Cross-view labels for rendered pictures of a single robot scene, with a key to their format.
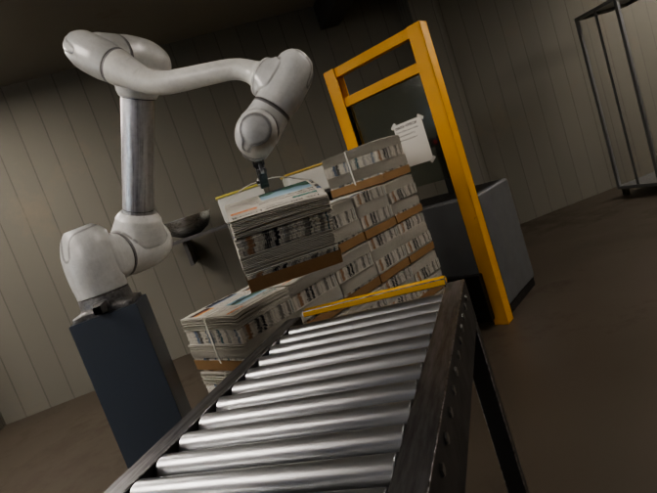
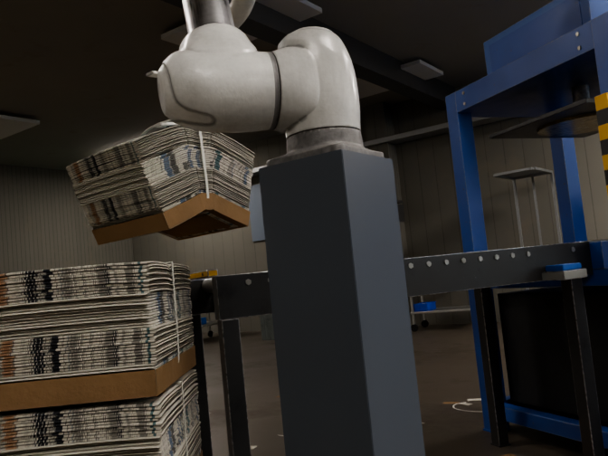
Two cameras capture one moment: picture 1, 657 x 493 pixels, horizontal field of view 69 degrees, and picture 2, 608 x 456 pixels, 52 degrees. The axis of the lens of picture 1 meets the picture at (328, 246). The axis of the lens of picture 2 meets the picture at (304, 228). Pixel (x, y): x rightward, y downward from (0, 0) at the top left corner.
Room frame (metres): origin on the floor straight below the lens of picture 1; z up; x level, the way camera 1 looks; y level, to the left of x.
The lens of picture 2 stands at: (2.42, 1.60, 0.78)
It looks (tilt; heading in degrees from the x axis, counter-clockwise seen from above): 4 degrees up; 227
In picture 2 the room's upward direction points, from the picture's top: 6 degrees counter-clockwise
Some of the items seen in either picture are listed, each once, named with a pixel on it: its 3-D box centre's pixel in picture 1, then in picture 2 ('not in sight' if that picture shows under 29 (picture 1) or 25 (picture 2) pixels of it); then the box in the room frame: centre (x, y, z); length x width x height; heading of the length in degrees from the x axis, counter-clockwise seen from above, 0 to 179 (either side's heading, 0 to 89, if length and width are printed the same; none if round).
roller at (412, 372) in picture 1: (315, 393); not in sight; (0.89, 0.12, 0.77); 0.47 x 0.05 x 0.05; 68
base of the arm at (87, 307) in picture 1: (105, 301); (330, 151); (1.49, 0.72, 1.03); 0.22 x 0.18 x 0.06; 11
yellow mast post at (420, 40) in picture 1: (461, 178); not in sight; (2.84, -0.88, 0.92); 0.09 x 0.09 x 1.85; 47
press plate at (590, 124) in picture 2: not in sight; (584, 121); (-0.23, 0.56, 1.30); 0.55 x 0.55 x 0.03; 68
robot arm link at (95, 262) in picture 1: (93, 258); (313, 84); (1.52, 0.72, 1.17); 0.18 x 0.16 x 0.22; 153
